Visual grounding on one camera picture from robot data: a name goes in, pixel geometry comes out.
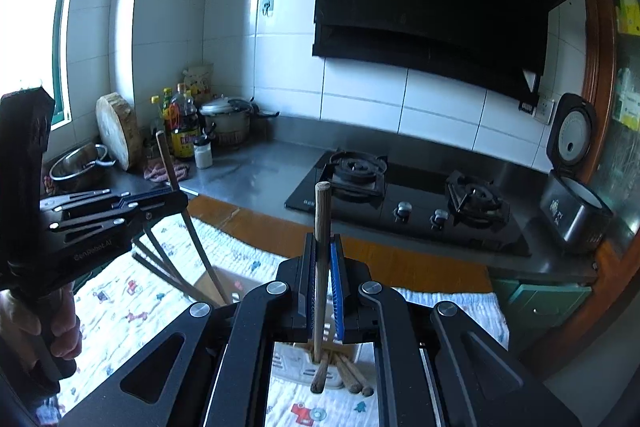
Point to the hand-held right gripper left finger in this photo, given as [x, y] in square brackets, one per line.
[311, 292]

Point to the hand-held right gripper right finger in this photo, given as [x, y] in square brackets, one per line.
[337, 292]

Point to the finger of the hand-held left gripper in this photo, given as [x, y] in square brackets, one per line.
[130, 214]
[100, 196]

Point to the single wooden chopstick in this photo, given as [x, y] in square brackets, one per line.
[167, 162]
[321, 217]

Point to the group of wooden chopsticks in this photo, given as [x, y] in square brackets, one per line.
[357, 377]

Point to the person's left hand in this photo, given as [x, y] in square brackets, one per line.
[65, 327]

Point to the metal pot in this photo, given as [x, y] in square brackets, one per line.
[75, 169]

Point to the pink rag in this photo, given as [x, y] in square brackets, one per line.
[157, 172]

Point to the round wooden cutting board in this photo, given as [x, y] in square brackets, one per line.
[117, 132]

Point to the printed white cloth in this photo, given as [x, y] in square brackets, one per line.
[125, 307]

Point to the small white jar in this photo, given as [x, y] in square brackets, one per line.
[203, 154]

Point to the yellow cap bottle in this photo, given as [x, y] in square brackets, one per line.
[159, 112]

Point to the black gas stove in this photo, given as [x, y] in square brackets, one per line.
[425, 212]

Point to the metal pressure cooker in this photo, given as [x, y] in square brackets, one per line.
[227, 122]

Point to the window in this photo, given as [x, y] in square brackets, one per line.
[35, 7]

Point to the green base cabinet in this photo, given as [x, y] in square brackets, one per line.
[540, 307]

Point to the black rice cooker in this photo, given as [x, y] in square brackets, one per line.
[575, 207]

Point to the black power plug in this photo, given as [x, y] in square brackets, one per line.
[527, 104]

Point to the wooden glass door cabinet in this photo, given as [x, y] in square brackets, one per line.
[615, 57]

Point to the wall power outlet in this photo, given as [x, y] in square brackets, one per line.
[544, 111]

